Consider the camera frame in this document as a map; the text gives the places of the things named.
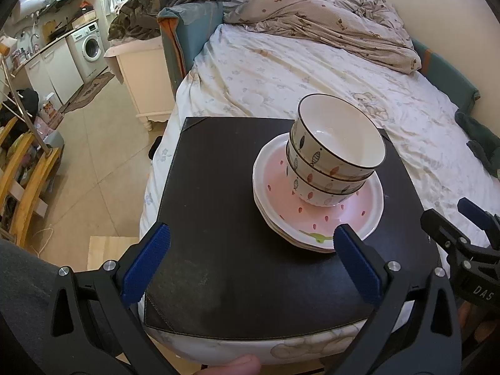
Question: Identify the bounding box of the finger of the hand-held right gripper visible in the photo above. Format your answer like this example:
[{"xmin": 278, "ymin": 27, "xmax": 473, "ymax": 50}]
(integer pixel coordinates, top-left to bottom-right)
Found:
[
  {"xmin": 420, "ymin": 208, "xmax": 471, "ymax": 253},
  {"xmin": 457, "ymin": 197, "xmax": 500, "ymax": 245}
]

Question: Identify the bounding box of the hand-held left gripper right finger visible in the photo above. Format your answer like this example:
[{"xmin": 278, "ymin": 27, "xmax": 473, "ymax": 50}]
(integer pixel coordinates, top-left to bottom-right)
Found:
[{"xmin": 333, "ymin": 223, "xmax": 463, "ymax": 375}]

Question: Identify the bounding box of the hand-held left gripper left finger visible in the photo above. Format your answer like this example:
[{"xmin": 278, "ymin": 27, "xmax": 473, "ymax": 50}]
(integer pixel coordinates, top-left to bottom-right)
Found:
[{"xmin": 43, "ymin": 222, "xmax": 172, "ymax": 375}]

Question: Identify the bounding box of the small white fish-print bowl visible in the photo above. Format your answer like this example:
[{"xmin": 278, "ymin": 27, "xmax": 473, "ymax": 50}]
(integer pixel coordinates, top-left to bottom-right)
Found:
[{"xmin": 288, "ymin": 166, "xmax": 370, "ymax": 208}]

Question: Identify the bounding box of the medium white fish-print bowl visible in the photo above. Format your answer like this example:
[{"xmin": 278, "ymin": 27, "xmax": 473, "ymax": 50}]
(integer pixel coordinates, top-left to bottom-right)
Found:
[{"xmin": 285, "ymin": 141, "xmax": 378, "ymax": 195}]

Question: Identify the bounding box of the large white fish-print bowl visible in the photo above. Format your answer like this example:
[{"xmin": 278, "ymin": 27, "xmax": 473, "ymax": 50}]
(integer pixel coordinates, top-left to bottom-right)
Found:
[{"xmin": 291, "ymin": 94, "xmax": 387, "ymax": 182}]

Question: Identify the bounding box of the person's right hand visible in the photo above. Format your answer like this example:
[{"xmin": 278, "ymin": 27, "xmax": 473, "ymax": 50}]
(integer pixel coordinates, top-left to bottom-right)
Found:
[{"xmin": 457, "ymin": 301, "xmax": 500, "ymax": 345}]

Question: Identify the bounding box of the person's left hand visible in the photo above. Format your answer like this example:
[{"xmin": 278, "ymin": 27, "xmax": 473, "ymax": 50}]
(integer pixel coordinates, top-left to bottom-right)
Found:
[{"xmin": 201, "ymin": 355, "xmax": 262, "ymax": 375}]

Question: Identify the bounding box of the light wooden board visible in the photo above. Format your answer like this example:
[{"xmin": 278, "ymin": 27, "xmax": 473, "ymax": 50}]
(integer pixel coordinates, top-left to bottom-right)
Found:
[{"xmin": 88, "ymin": 235, "xmax": 135, "ymax": 272}]

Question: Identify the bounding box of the dark green cloth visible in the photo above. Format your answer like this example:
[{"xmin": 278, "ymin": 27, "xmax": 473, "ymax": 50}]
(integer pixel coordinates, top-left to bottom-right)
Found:
[{"xmin": 455, "ymin": 111, "xmax": 500, "ymax": 182}]

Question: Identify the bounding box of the black leather mat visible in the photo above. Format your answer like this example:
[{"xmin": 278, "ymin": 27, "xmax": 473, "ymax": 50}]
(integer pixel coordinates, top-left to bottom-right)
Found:
[{"xmin": 144, "ymin": 116, "xmax": 438, "ymax": 340}]

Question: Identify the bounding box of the black cloth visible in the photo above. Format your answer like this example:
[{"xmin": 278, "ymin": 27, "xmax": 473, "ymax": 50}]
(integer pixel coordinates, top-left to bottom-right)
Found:
[{"xmin": 147, "ymin": 136, "xmax": 164, "ymax": 161}]

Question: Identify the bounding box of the grey trouser leg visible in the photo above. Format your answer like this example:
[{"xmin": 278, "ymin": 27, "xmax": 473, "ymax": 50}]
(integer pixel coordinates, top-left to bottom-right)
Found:
[{"xmin": 0, "ymin": 240, "xmax": 129, "ymax": 375}]

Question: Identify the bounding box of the yellow wooden rack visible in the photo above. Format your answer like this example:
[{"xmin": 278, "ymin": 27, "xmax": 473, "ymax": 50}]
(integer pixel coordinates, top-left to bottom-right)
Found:
[{"xmin": 0, "ymin": 117, "xmax": 65, "ymax": 248}]

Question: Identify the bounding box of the grey bin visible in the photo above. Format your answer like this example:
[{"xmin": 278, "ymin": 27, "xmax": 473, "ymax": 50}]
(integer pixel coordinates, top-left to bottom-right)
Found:
[{"xmin": 37, "ymin": 131, "xmax": 65, "ymax": 151}]

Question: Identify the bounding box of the white bedside cabinet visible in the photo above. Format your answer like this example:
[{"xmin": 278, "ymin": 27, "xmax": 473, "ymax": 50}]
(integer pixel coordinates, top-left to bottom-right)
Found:
[{"xmin": 103, "ymin": 39, "xmax": 174, "ymax": 131}]

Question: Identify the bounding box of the brown patterned rug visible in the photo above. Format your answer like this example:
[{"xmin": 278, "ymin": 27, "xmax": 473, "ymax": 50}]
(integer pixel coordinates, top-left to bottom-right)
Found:
[{"xmin": 62, "ymin": 71, "xmax": 115, "ymax": 114}]

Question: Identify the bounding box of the printed carton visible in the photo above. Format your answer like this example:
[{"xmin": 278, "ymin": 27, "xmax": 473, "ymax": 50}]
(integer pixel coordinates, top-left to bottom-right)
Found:
[{"xmin": 39, "ymin": 93, "xmax": 65, "ymax": 129}]

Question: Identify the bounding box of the metal pole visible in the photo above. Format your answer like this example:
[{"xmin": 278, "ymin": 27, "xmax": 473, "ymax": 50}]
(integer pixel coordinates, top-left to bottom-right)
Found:
[{"xmin": 0, "ymin": 60, "xmax": 51, "ymax": 155}]

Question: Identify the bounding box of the black bag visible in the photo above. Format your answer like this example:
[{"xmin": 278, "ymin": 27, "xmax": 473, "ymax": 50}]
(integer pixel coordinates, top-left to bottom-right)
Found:
[{"xmin": 0, "ymin": 88, "xmax": 40, "ymax": 126}]

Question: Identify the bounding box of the white kitchen cabinet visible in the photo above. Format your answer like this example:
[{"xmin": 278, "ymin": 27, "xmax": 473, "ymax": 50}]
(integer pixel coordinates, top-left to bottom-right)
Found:
[{"xmin": 25, "ymin": 39, "xmax": 84, "ymax": 104}]

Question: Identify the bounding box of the white washing machine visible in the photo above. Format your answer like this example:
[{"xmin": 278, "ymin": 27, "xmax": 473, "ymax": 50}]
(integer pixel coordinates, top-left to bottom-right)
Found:
[{"xmin": 66, "ymin": 21, "xmax": 106, "ymax": 79}]

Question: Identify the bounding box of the beige printed quilt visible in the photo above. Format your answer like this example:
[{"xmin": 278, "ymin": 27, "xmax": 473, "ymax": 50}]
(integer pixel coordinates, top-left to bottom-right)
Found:
[{"xmin": 223, "ymin": 0, "xmax": 422, "ymax": 75}]

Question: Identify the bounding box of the cardboard box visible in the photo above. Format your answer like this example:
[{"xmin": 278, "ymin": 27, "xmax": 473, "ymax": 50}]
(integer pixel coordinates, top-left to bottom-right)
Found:
[{"xmin": 72, "ymin": 2, "xmax": 98, "ymax": 28}]

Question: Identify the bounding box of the camouflage cloth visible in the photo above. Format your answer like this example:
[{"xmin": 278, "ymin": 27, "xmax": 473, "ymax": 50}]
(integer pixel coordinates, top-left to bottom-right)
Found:
[{"xmin": 107, "ymin": 0, "xmax": 213, "ymax": 42}]

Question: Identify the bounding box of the white string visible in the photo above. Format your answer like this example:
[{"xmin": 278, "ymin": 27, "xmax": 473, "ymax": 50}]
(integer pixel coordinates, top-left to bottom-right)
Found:
[{"xmin": 31, "ymin": 224, "xmax": 53, "ymax": 254}]

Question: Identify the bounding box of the teal upholstered bed frame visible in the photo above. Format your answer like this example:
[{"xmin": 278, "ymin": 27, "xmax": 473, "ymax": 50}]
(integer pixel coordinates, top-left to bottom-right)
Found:
[{"xmin": 157, "ymin": 1, "xmax": 481, "ymax": 112}]

